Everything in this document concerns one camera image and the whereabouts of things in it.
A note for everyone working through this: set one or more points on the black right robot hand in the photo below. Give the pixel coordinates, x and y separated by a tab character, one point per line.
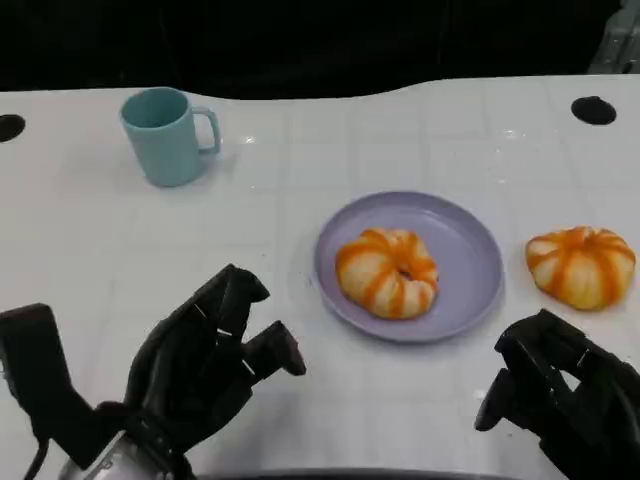
590	410

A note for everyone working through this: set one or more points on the grey case in background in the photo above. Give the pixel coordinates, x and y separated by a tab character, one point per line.
617	42

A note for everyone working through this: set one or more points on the orange white toy bread roll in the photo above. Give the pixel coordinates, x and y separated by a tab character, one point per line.
370	270
580	270

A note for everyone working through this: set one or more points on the black table grommet hole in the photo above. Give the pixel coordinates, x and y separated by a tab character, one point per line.
593	110
10	128

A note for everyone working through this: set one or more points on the lilac plate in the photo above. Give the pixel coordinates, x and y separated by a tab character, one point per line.
465	260

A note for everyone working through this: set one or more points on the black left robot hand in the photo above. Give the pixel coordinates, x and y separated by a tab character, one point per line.
185	370

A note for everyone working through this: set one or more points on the pale green mug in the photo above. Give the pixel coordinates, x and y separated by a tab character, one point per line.
162	147

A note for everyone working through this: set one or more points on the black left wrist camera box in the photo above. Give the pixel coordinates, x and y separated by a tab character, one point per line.
32	360

